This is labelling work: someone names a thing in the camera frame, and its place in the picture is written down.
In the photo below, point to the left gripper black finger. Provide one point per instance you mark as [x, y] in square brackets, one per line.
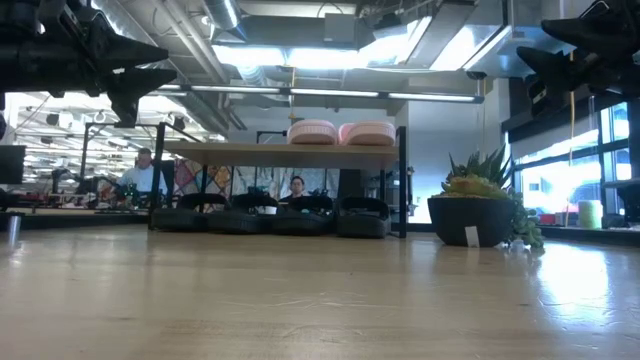
[130, 50]
[130, 85]

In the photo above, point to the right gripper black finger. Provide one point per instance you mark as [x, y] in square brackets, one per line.
[595, 32]
[565, 70]

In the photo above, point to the black rubber slide sandal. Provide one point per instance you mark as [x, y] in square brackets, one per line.
[175, 220]
[240, 222]
[362, 225]
[300, 225]

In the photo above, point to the pink slide sandal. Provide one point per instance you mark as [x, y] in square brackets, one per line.
[367, 134]
[312, 132]

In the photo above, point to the person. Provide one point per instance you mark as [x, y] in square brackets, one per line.
[142, 180]
[296, 186]

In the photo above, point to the black screen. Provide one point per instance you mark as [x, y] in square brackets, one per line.
[12, 165]

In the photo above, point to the colourful patterned partition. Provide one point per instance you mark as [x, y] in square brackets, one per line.
[220, 177]

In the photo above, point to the yellow-green roll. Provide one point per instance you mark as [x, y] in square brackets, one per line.
[590, 215]

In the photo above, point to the succulent plant in black pot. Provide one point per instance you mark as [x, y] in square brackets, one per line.
[470, 215]

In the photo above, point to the long ceiling light fixture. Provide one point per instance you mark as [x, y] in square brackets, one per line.
[330, 93]

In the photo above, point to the round silver air duct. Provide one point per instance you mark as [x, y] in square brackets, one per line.
[225, 15]

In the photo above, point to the black aluminium table frame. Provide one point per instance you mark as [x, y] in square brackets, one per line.
[75, 220]

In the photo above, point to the wooden shelf black metal frame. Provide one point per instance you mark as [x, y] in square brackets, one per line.
[280, 155]

